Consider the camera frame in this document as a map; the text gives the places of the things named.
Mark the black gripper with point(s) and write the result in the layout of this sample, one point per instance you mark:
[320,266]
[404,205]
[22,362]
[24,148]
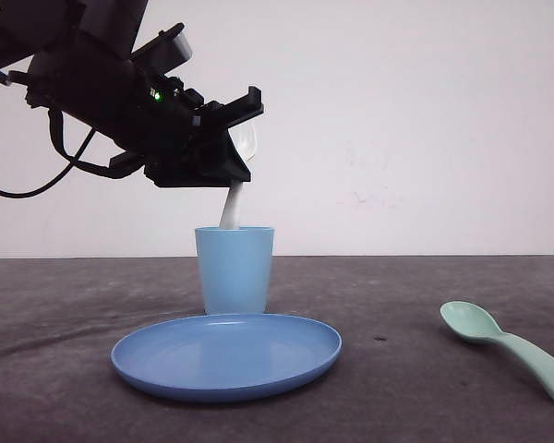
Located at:
[177,138]

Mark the white plastic fork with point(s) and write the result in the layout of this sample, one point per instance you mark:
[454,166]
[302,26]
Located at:
[246,144]

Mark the mint green plastic spoon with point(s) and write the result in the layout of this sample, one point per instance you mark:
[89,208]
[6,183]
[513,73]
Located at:
[474,324]

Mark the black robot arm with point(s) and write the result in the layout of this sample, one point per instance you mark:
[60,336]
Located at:
[28,28]

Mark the light blue plastic cup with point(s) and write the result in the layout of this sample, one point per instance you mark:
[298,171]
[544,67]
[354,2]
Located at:
[235,268]

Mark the blue plastic plate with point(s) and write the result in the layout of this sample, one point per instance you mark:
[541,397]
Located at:
[226,358]

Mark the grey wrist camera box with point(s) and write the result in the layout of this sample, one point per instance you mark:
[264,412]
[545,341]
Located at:
[164,53]

